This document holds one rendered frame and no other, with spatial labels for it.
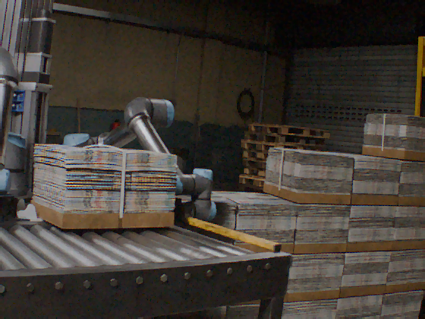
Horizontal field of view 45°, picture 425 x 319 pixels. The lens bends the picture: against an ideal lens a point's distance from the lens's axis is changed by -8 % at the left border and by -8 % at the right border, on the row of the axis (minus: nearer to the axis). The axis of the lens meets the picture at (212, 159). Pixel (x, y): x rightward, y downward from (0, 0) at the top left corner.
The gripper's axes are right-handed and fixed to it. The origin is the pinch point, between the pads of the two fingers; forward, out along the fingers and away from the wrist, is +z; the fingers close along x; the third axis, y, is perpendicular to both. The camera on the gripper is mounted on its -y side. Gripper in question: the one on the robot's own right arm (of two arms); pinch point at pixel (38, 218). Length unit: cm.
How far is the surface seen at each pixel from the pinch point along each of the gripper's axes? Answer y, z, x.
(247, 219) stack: -4, 96, 8
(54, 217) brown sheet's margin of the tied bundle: 3.7, -1.3, -17.3
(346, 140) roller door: 36, 762, 481
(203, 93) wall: 97, 553, 664
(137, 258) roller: 1, 7, -53
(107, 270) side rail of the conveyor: 1, -6, -61
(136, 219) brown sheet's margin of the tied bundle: 4.1, 23.0, -23.9
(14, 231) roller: -0.3, -13.5, -17.0
